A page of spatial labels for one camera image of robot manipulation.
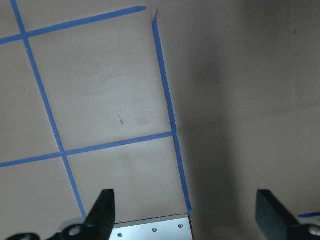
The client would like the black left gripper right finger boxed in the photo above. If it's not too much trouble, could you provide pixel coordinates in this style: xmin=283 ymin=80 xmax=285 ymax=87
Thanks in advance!
xmin=255 ymin=189 xmax=320 ymax=240

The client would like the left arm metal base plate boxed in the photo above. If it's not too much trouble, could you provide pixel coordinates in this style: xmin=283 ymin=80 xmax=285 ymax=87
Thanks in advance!
xmin=110 ymin=214 xmax=194 ymax=240

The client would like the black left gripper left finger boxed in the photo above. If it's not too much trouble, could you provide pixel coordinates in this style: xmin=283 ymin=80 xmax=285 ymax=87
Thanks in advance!
xmin=4 ymin=188 xmax=116 ymax=240

